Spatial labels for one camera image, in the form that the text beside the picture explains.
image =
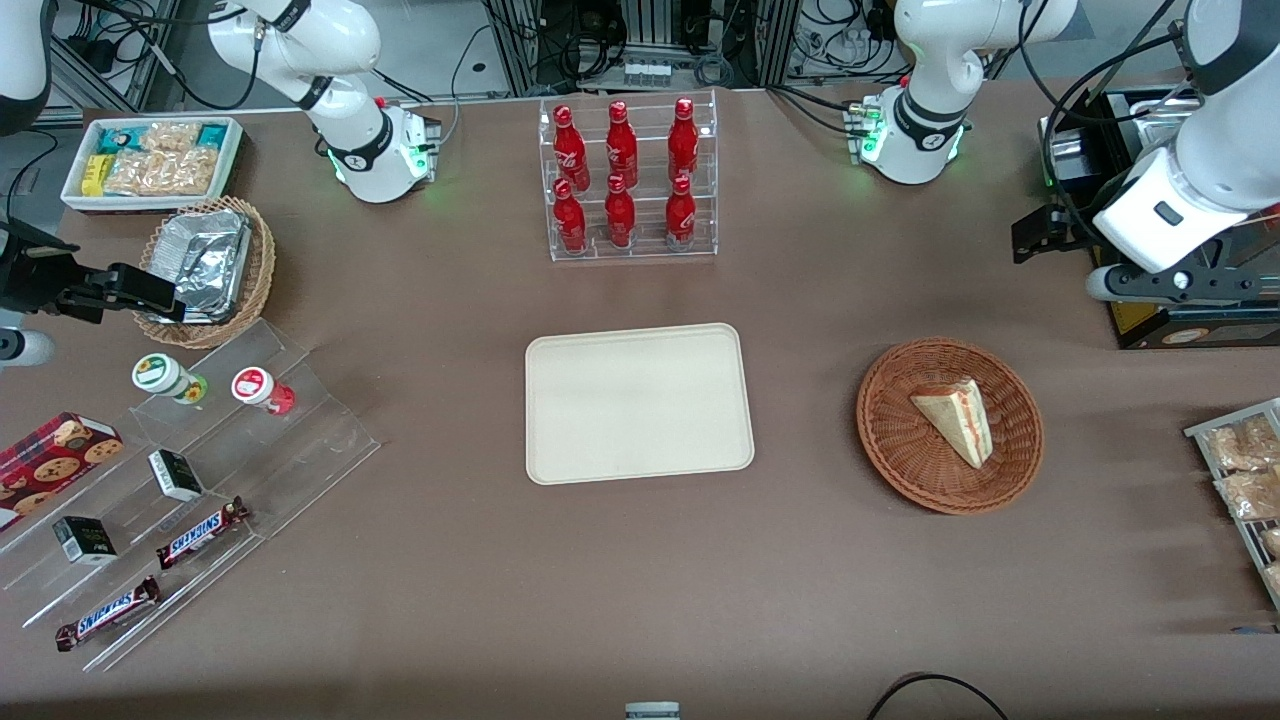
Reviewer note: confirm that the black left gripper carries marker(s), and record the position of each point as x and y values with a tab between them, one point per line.
1066	231

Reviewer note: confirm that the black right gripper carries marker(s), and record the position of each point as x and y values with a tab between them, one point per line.
30	281

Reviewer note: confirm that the triangular sandwich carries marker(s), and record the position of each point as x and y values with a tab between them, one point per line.
958	415

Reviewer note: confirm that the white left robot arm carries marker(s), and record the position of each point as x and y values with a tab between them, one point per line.
930	70

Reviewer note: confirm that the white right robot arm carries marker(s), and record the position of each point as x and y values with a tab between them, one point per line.
340	40

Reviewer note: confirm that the light tan wicker basket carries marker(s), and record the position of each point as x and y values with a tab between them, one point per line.
262	270

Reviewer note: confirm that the brown round wicker basket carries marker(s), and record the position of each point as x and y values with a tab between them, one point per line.
900	440

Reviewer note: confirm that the beige plastic tray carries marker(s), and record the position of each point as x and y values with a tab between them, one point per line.
640	403

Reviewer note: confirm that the silver foil container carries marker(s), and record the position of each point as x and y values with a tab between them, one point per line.
205	255

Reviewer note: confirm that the green lid cup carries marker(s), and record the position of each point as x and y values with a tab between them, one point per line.
157	373

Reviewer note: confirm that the white rectangular snack bin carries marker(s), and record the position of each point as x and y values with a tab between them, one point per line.
80	204

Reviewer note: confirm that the large clear bag of crackers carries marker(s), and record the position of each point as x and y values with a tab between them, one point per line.
165	172

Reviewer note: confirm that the yellow snack packet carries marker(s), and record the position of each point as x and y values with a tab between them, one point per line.
95	175

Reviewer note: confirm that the red lid cup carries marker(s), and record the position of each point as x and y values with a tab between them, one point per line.
252	385

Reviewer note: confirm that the teal snack packet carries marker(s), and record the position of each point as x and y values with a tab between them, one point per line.
122	139
211	135

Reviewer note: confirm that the small clear bag of crackers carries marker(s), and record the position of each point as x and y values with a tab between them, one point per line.
170	136

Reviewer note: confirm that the steel food pan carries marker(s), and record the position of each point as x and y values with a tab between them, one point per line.
1160	120

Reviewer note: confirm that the small black box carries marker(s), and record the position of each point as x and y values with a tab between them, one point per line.
176	475
84	540

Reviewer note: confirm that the black hot food display case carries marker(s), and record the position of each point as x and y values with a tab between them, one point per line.
1200	330

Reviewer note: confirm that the red cookie box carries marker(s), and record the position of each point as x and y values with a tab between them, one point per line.
50	465

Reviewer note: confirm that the clear acrylic step display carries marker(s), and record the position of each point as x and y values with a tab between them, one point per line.
320	430

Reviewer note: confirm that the snickers bar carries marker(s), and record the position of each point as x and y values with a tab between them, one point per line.
200	533
105	614

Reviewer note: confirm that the clear bag of pastry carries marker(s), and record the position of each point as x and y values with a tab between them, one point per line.
1272	542
1250	493
1240	445
1274	578

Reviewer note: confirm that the red cola bottle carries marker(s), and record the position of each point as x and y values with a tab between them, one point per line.
683	140
621	145
620	215
570	220
568	145
681	215

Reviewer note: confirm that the clear acrylic bottle rack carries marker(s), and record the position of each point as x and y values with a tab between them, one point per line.
640	250

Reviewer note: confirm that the small grey device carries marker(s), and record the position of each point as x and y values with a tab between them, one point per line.
652	711

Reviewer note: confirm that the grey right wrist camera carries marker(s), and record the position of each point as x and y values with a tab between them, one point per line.
25	348

